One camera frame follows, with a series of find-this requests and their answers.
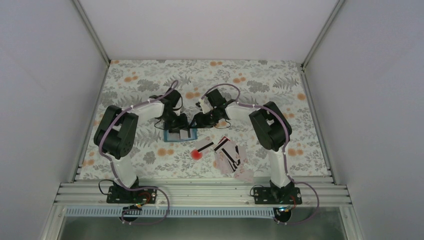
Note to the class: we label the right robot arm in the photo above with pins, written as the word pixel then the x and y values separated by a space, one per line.
pixel 269 124

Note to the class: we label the floral table mat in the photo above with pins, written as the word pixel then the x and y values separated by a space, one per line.
pixel 251 81

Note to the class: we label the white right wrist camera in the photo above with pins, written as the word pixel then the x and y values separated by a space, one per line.
pixel 203 106

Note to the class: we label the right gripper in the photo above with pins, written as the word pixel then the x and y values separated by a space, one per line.
pixel 201 122

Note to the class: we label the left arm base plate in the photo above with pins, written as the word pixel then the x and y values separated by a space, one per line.
pixel 119 195

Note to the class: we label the black striped card pile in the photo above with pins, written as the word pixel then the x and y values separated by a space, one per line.
pixel 228 156

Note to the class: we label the teal card holder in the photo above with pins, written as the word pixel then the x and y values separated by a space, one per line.
pixel 167 129

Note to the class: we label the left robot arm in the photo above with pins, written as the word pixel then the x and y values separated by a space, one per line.
pixel 115 135

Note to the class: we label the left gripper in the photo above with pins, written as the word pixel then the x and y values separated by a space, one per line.
pixel 183 125

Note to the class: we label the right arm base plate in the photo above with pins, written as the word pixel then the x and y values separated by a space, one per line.
pixel 272 196

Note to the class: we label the aluminium rail frame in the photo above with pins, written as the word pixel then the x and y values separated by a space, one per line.
pixel 213 192

